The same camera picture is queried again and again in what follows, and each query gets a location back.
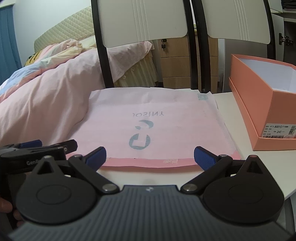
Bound white chair black frame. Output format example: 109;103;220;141
191;0;296;200
91;0;242;186

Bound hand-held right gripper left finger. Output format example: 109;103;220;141
31;146;119;194

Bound cream bed skirt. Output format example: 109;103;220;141
113;50;160;88

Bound pink shopping bag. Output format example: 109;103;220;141
89;87;242;168

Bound yellow tiger plush toy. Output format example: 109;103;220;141
24;52;40;67

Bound blue curtain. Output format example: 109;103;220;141
0;5;22;81

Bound wooden drawer cabinet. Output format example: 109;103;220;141
159;35;219;90

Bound orange cardboard box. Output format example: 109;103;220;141
228;54;296;151

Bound pink bed blanket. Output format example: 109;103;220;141
0;39;153;163

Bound cream pillow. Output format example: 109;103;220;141
79;36;97;49

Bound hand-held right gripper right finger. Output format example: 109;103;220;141
181;146;266;194

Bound dark folded clothes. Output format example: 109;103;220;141
281;0;296;10

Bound cream quilted headboard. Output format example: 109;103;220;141
34;6;96;52

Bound white wardrobe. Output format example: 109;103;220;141
270;0;296;66

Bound person's left hand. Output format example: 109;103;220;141
0;197;25;224

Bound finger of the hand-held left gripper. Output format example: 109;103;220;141
0;140;43;151
42;139;78;155

